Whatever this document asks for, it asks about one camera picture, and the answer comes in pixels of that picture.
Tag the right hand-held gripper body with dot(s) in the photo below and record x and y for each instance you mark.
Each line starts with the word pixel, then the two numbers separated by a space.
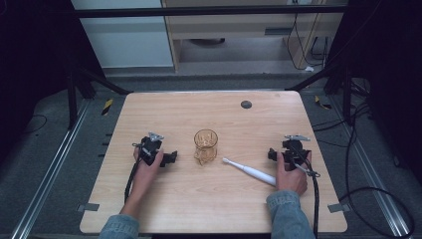
pixel 295 151

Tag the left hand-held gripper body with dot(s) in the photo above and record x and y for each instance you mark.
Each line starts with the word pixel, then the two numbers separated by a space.
pixel 151 146

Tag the white electric toothbrush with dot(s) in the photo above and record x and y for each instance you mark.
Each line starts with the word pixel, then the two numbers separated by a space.
pixel 252 172

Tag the clear glass cup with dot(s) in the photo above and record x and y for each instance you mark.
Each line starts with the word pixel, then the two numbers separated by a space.
pixel 205 147

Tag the person's left hand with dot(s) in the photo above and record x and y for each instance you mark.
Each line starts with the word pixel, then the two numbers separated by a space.
pixel 145 176

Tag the person's right hand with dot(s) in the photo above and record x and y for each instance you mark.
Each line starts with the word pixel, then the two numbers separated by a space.
pixel 292 179

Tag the grey round table grommet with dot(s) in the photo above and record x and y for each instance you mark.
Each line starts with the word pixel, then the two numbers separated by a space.
pixel 246 104

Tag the yellow black tape strip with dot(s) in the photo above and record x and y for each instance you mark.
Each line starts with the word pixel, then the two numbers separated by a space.
pixel 321 103
pixel 107 107

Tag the black metal stand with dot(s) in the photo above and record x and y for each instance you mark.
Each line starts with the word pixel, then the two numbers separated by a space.
pixel 72 99
pixel 347 96

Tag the white plug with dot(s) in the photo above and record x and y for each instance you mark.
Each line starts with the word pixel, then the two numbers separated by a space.
pixel 309 69

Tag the white cabinet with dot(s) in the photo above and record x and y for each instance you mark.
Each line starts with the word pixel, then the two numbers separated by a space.
pixel 129 40

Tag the black curtain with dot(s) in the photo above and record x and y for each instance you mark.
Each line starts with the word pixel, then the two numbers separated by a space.
pixel 33 66
pixel 391 66

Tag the light wooden desk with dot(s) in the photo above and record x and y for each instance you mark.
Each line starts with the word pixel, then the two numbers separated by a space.
pixel 232 26

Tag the grey table bracket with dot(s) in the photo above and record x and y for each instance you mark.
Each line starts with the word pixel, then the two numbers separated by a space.
pixel 338 208
pixel 89 207

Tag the metal floor rail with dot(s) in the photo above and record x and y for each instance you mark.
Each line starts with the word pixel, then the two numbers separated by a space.
pixel 49 172
pixel 371 172

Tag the black horizontal frame bar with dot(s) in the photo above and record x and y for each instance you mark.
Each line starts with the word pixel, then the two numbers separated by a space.
pixel 199 11

